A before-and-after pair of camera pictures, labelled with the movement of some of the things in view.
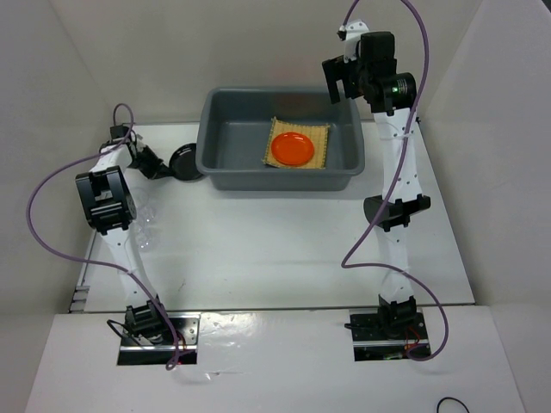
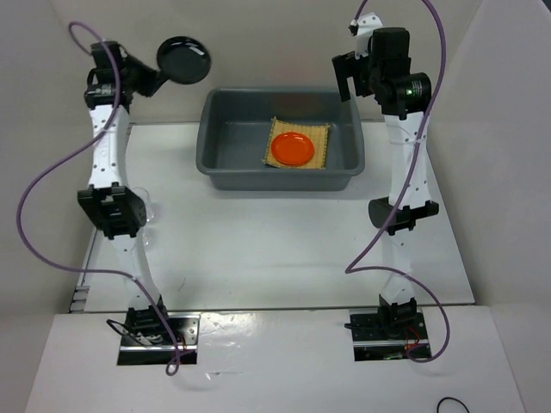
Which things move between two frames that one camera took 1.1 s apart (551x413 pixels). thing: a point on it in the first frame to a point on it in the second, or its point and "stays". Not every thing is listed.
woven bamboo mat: x=317 y=133 stays
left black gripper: x=157 y=169 to x=155 y=78
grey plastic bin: x=277 y=138 stays
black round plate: x=182 y=163 to x=183 y=59
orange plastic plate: x=292 y=149 stays
